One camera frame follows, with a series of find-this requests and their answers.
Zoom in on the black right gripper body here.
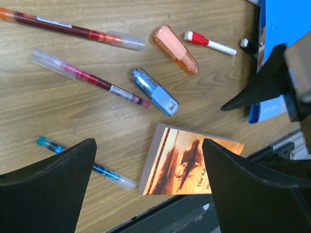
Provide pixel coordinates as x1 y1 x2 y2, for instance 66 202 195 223
284 33 311 122

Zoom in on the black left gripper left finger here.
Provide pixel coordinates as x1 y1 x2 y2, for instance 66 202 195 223
0 138 97 233

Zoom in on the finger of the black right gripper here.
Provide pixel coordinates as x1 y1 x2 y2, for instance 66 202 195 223
221 44 294 111

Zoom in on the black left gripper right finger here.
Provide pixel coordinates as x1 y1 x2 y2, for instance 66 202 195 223
202 139 311 233

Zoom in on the blue file folder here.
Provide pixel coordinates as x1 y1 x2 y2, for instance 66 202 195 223
248 0 311 124

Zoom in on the orange cover paperback book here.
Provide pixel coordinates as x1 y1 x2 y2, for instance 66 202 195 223
138 123 244 195

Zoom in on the blue correction tape dispenser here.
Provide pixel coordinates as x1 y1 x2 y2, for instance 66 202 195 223
131 68 179 117

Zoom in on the black capped whiteboard marker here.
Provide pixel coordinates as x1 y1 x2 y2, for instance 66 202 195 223
240 38 258 58

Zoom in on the blue gel pen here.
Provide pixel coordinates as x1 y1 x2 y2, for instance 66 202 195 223
36 136 137 190

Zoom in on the red capped whiteboard marker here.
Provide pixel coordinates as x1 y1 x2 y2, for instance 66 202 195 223
184 31 237 56

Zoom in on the orange correction tape dispenser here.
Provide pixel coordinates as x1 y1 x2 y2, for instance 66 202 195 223
153 24 199 76

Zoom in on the pink gel pen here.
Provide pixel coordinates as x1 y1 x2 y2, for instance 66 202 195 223
31 49 150 108

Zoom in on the orange red gel pen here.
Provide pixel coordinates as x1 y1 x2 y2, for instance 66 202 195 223
0 7 145 50

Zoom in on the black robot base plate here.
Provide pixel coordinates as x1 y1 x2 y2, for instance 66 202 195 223
106 131 309 233

